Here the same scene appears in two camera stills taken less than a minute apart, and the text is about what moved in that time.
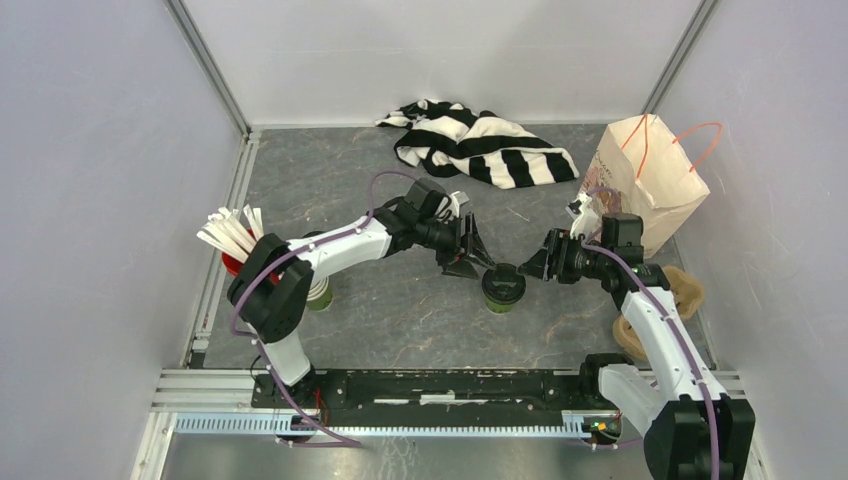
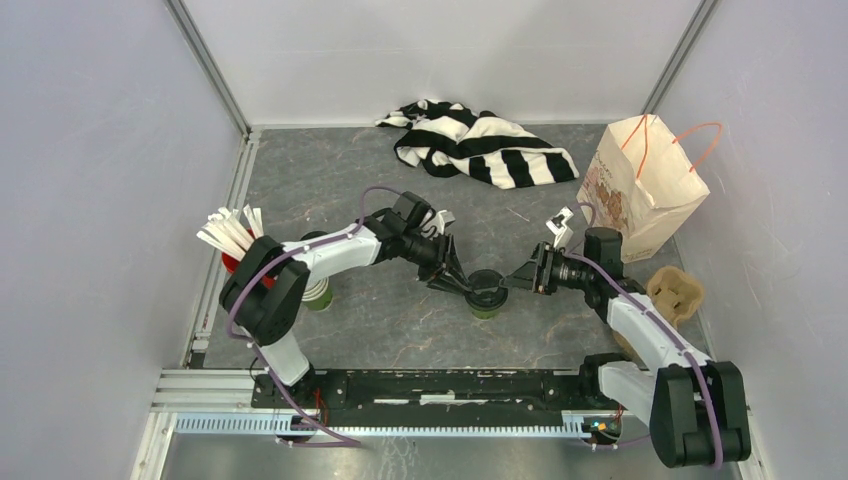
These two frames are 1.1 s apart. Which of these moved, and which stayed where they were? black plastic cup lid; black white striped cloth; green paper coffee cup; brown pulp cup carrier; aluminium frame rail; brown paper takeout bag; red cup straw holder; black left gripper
Moved: green paper coffee cup; black left gripper; black plastic cup lid
Stayed: aluminium frame rail; red cup straw holder; brown pulp cup carrier; brown paper takeout bag; black white striped cloth
